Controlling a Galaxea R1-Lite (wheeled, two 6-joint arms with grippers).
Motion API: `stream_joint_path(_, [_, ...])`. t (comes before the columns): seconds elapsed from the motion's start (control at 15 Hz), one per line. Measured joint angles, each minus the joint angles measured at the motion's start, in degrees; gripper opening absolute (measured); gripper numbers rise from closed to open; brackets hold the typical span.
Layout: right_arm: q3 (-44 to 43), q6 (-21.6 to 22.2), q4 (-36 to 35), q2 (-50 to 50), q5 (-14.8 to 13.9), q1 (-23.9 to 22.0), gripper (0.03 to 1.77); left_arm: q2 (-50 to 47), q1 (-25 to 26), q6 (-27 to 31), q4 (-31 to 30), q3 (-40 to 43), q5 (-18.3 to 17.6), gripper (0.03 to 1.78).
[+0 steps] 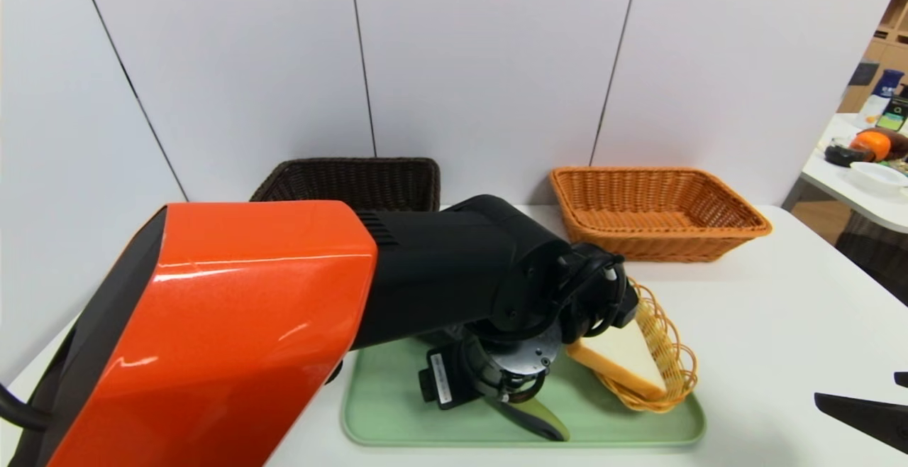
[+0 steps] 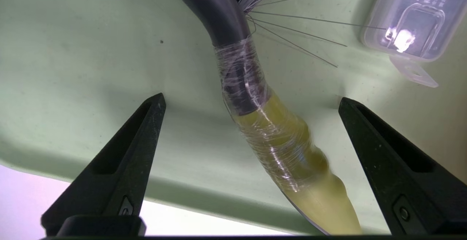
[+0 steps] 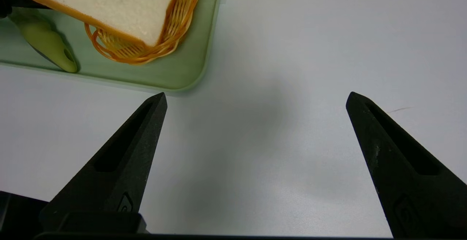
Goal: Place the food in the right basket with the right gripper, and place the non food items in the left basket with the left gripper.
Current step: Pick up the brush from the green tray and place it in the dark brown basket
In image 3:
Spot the small oval woven basket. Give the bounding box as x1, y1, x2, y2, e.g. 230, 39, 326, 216
85, 0, 203, 65

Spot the white bread slice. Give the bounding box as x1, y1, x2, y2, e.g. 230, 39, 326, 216
21, 0, 182, 48

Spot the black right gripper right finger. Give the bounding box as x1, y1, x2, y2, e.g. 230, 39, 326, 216
346, 92, 467, 239

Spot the dark bristle brush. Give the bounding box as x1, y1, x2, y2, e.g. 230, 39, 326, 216
7, 7, 79, 73

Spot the light green plastic tray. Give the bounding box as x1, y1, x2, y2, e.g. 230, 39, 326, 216
0, 0, 229, 93

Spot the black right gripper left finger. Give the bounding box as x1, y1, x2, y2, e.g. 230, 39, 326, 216
38, 92, 168, 233

